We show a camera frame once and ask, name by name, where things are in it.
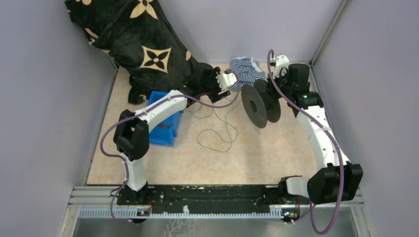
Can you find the blue white striped cloth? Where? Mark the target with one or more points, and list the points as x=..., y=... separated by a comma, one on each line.
x=247, y=71

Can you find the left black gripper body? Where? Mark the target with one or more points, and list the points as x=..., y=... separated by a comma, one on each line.
x=213, y=87

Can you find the aluminium frame rail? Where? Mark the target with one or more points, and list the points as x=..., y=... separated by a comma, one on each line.
x=100, y=196

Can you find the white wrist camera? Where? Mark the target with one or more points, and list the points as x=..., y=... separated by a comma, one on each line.
x=227, y=80
x=281, y=63

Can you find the black beige floral blanket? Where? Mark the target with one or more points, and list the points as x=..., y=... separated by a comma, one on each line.
x=137, y=35

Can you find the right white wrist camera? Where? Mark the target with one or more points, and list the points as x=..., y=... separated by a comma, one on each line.
x=281, y=63

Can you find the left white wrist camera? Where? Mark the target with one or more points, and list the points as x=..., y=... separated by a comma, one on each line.
x=227, y=80

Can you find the black cable spool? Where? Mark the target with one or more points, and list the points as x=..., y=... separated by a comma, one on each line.
x=258, y=104

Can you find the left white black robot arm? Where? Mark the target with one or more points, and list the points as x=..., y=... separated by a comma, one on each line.
x=132, y=131

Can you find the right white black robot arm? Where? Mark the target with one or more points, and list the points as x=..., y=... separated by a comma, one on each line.
x=336, y=177

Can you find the blue plastic bin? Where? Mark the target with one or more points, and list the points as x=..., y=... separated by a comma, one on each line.
x=163, y=130

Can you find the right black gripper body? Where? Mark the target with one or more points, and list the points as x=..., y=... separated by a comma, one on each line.
x=284, y=87

